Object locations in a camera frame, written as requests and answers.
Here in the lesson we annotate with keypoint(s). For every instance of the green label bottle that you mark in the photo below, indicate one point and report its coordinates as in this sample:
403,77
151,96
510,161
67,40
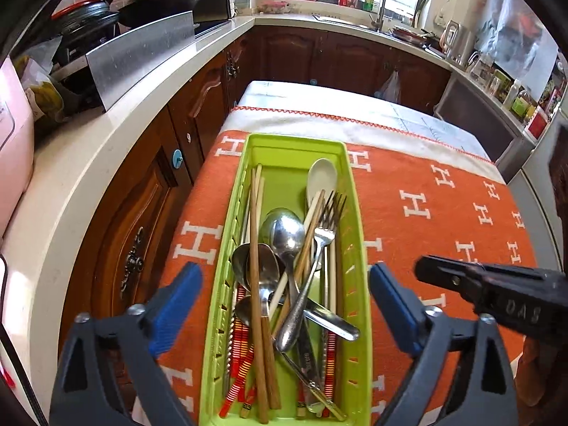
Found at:
522,105

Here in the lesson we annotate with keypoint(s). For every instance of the white plastic bottle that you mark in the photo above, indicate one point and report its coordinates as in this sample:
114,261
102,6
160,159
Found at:
511,95

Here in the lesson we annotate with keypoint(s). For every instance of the green plastic utensil tray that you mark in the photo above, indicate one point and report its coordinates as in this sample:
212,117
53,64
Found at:
284,164

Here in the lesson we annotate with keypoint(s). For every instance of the metal splash guard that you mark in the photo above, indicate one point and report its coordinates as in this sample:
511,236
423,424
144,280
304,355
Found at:
142,53

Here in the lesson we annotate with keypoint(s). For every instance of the gas stove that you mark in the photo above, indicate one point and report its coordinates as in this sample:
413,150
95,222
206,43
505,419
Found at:
212,26

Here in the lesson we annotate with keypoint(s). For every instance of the steel sink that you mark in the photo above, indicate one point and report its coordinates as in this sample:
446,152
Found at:
346,21

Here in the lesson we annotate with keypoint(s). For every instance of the metal fork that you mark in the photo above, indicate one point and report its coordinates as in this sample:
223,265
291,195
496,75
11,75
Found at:
326,235

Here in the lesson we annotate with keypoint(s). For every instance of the brown wooden chopstick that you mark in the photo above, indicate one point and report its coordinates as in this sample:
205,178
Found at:
255,275

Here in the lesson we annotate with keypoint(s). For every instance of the pink kitchen appliance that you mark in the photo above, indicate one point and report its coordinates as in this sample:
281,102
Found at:
13,164

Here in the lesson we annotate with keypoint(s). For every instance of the plastic bag of produce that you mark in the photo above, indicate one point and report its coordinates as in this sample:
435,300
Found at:
44,97

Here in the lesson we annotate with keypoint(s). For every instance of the small metal spoon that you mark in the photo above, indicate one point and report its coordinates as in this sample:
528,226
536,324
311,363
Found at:
242,262

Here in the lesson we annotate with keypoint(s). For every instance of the metal pan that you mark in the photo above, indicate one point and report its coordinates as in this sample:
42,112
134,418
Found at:
412,35

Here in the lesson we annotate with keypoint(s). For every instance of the black pressure cooker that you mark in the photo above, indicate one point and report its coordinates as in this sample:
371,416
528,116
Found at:
84,13

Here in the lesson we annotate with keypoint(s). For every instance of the clear plastic bag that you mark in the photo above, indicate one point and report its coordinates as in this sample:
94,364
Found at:
519,31

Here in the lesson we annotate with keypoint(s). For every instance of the red box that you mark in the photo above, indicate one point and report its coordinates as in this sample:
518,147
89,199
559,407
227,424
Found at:
537,122

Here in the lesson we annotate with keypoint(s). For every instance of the orange patterned blanket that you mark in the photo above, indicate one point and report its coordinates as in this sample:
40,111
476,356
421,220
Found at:
386,213

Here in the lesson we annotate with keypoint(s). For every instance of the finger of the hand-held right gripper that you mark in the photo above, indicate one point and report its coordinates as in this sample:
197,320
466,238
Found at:
443,273

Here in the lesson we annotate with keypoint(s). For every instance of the brown wooden kitchen cabinets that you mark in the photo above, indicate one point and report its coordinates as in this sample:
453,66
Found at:
146,213

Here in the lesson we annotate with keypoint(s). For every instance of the grey cabinet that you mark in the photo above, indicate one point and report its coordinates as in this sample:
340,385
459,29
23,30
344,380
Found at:
479,115

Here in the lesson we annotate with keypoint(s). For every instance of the pink dish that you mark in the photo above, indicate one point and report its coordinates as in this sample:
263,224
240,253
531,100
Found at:
275,7

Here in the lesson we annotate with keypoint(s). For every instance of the white ceramic spoon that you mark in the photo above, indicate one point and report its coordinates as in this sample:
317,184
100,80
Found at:
321,177

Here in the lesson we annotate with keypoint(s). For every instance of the pile of chopsticks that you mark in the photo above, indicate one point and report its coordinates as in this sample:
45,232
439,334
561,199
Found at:
242,355

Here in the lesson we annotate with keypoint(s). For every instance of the metal faucet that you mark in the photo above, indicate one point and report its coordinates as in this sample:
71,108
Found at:
380,9

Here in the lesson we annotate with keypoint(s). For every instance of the medium metal spoon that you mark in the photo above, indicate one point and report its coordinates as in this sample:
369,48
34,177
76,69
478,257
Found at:
243,310

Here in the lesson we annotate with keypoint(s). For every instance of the blue hook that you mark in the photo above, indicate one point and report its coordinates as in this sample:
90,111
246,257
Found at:
177,159

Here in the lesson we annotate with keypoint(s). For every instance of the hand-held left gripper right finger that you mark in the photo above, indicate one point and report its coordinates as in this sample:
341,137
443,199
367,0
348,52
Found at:
395,306

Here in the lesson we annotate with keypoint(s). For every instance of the white kitchen countertop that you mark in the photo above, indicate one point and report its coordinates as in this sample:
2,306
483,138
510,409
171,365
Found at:
88,151

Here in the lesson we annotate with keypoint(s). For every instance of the glass jar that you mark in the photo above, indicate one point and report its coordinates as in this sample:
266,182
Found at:
480,65

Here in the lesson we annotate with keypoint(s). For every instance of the steel electric kettle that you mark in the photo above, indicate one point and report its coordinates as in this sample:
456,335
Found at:
457,44

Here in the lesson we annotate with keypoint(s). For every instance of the large metal spoon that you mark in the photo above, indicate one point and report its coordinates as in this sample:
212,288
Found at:
286,235
267,270

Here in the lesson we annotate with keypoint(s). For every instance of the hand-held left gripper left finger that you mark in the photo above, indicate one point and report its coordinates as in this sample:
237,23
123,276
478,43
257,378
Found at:
175,306

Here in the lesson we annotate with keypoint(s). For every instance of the person's right hand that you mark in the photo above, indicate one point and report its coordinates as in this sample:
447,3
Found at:
546,372

